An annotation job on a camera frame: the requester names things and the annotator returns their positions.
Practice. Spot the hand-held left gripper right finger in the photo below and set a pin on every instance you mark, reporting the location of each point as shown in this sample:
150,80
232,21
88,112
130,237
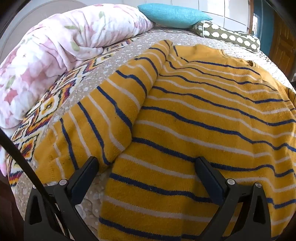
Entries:
209,177

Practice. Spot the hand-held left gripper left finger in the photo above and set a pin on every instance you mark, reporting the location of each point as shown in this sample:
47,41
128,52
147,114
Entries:
81,179

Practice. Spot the yellow striped sweater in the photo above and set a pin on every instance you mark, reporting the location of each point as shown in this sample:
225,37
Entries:
198,120

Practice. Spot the patterned beige bed blanket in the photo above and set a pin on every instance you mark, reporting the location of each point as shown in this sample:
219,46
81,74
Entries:
97,76

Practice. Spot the pink floral quilt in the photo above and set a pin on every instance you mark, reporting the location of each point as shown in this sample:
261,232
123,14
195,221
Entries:
46,58

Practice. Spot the olive polka dot pillow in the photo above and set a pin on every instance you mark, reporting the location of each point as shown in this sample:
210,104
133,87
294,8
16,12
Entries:
231,37

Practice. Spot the wooden door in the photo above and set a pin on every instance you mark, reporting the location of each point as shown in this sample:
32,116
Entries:
283,44

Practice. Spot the teal pillow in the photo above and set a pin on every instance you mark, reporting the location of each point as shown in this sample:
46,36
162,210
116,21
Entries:
173,15

